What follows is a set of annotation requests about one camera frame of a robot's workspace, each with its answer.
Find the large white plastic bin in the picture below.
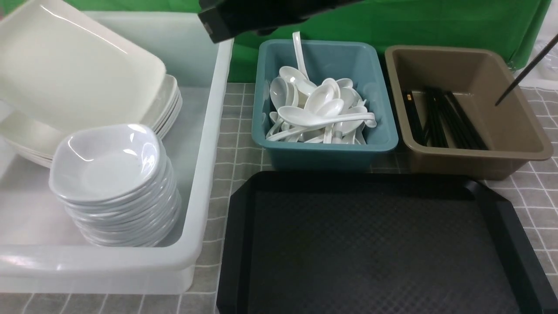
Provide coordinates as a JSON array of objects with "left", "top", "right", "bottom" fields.
[{"left": 0, "top": 11, "right": 233, "bottom": 294}]

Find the white rectangular rice plate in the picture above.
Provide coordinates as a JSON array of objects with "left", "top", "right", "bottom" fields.
[{"left": 0, "top": 0, "right": 166, "bottom": 133}]

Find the stack of white plates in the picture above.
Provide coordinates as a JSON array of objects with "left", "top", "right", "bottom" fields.
[{"left": 0, "top": 74, "right": 183, "bottom": 168}]

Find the stack of grey-white bowls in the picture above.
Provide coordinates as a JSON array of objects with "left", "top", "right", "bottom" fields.
[{"left": 48, "top": 124, "right": 182, "bottom": 247}]

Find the white ceramic soup spoon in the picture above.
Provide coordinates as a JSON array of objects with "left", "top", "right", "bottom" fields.
[{"left": 277, "top": 106, "right": 377, "bottom": 128}]

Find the black plastic tray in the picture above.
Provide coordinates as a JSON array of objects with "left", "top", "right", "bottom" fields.
[{"left": 216, "top": 171, "right": 558, "bottom": 314}]

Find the teal plastic bin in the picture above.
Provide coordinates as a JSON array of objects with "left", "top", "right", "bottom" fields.
[{"left": 252, "top": 39, "right": 399, "bottom": 171}]

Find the green cloth backdrop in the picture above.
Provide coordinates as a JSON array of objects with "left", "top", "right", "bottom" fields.
[{"left": 66, "top": 0, "right": 553, "bottom": 83}]

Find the brown plastic bin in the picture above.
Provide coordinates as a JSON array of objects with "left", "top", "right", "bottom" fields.
[{"left": 385, "top": 45, "right": 554, "bottom": 180}]

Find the bundle of black chopsticks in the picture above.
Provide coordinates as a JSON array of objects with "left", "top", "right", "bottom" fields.
[{"left": 402, "top": 87, "right": 489, "bottom": 150}]

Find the pile of white spoons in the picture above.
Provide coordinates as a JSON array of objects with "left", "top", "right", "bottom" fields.
[{"left": 265, "top": 66, "right": 372, "bottom": 144}]

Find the upright white spoon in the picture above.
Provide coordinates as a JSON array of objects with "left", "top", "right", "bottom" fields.
[{"left": 292, "top": 31, "right": 309, "bottom": 79}]

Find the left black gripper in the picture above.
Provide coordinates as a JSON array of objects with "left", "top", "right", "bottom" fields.
[{"left": 197, "top": 0, "right": 356, "bottom": 43}]

